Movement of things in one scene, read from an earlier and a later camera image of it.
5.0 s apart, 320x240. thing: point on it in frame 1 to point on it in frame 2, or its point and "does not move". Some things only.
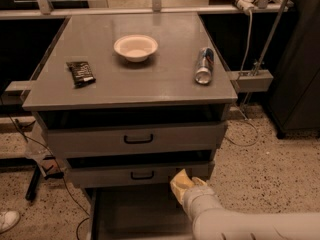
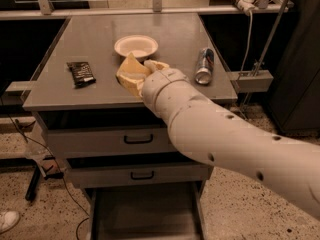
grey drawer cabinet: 126,100 does not move
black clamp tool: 33,184 does not move
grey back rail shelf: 75,13 does not move
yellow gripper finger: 199,181 to 153,66
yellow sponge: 182,179 to 130,64
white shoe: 8,220 does not move
